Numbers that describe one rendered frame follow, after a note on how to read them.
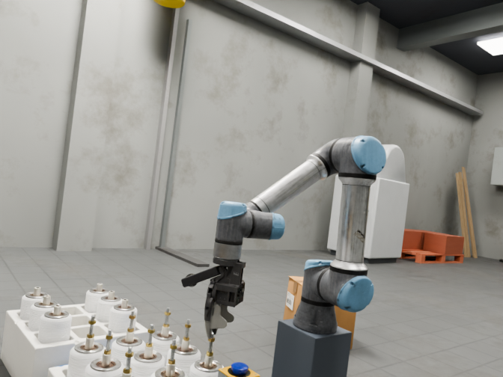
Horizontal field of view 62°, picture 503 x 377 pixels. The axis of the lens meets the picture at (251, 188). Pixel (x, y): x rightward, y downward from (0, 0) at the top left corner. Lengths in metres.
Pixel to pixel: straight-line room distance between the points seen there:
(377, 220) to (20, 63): 4.16
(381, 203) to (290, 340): 4.13
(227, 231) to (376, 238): 4.47
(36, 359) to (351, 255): 1.01
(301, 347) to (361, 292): 0.28
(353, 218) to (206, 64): 3.75
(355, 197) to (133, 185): 3.30
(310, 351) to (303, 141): 4.47
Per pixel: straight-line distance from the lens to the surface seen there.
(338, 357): 1.52
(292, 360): 1.49
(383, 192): 5.50
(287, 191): 1.31
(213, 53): 4.92
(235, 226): 1.10
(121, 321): 1.63
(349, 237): 1.31
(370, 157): 1.29
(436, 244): 6.96
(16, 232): 4.15
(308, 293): 1.45
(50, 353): 1.53
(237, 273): 1.12
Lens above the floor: 0.74
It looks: level
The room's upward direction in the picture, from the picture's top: 7 degrees clockwise
